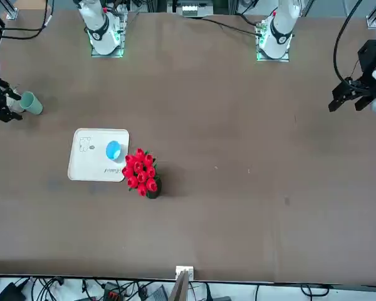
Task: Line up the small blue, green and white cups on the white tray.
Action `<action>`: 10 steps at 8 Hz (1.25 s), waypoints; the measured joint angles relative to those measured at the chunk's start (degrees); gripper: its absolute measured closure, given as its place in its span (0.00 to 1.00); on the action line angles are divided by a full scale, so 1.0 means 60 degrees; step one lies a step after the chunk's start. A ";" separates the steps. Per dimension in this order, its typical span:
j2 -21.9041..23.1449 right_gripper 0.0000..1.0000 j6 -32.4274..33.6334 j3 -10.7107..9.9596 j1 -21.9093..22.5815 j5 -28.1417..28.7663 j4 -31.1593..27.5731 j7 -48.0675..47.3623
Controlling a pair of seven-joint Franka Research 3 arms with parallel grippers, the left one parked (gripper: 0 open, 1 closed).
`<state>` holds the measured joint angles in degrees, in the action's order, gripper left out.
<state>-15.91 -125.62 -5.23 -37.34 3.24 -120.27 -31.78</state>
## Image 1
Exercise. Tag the white tray with rabbit print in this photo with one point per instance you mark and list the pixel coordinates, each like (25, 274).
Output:
(91, 163)

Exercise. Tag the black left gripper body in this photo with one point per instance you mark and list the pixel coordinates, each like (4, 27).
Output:
(370, 59)

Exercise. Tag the grey power strip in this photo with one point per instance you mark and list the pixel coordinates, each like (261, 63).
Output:
(189, 10)

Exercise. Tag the small green cup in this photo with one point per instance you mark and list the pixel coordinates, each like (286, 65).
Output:
(33, 105)

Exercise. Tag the small blue cup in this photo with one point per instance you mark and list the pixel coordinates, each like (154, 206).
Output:
(113, 151)

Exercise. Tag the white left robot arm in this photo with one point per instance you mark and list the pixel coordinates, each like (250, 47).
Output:
(279, 34)

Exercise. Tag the red tulip bouquet black pot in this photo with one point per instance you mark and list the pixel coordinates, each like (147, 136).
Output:
(141, 171)

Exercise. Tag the black device with red plugs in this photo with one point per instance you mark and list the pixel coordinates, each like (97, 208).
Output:
(113, 291)

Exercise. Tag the white table edge bracket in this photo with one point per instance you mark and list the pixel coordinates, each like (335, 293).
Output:
(189, 272)

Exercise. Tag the black power adapter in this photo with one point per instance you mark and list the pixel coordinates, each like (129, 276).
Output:
(9, 292)

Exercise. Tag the small white cup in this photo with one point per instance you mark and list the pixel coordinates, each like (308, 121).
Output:
(14, 106)

